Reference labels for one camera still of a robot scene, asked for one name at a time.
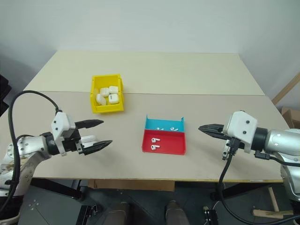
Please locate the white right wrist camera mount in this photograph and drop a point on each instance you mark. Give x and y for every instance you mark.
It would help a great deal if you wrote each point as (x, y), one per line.
(239, 124)

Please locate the dark rounded brown shape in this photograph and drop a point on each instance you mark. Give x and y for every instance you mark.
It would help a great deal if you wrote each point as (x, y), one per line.
(175, 213)

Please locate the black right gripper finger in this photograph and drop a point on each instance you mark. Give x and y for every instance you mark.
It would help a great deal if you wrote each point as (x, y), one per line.
(215, 134)
(212, 127)

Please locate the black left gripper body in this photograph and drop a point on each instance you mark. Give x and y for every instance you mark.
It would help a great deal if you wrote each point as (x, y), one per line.
(70, 143)

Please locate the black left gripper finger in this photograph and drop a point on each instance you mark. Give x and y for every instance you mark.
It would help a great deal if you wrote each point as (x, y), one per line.
(96, 146)
(89, 123)

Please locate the black table leg beam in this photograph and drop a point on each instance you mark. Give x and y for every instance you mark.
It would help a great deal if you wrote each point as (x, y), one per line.
(234, 191)
(58, 187)

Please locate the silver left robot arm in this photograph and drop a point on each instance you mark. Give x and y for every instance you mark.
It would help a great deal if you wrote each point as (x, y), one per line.
(30, 143)

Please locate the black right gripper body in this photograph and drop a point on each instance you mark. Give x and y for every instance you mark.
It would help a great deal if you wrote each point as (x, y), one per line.
(225, 150)

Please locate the flat cardboard under table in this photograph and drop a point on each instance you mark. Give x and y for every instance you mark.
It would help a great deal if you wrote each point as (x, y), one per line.
(133, 185)

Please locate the brown cardboard box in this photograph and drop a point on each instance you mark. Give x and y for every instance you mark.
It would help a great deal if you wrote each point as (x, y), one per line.
(291, 117)

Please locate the slanted wooden slat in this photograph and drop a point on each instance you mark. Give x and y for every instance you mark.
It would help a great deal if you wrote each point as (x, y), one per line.
(286, 90)

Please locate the yellow plastic bin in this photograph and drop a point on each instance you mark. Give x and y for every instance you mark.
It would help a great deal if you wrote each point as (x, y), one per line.
(107, 109)

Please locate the wooden stand frame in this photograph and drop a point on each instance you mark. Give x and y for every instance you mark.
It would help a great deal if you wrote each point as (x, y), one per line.
(267, 213)

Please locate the red tray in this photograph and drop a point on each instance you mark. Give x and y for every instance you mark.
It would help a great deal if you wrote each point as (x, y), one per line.
(171, 146)

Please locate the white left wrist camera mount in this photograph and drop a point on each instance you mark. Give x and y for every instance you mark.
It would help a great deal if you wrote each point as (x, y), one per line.
(59, 122)

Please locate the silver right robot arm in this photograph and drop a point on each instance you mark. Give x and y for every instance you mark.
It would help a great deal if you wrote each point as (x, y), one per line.
(279, 140)

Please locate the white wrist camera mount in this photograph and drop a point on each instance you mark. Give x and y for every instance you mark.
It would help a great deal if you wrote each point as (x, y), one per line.
(59, 122)
(239, 124)

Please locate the black background equipment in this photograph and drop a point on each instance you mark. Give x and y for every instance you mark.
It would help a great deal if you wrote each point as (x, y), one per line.
(3, 93)

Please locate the black floor bracket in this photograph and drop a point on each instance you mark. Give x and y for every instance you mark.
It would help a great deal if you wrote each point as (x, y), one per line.
(209, 215)
(89, 214)

